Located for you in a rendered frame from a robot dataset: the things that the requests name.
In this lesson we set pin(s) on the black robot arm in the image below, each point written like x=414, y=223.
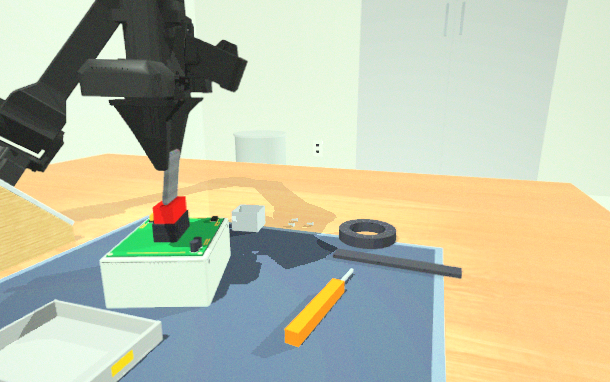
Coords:
x=33, y=116

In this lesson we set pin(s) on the blue work mat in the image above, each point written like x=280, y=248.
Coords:
x=387, y=326

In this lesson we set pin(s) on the red plug with grey cables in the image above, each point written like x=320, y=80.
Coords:
x=172, y=206

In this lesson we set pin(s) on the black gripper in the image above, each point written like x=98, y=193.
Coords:
x=156, y=103

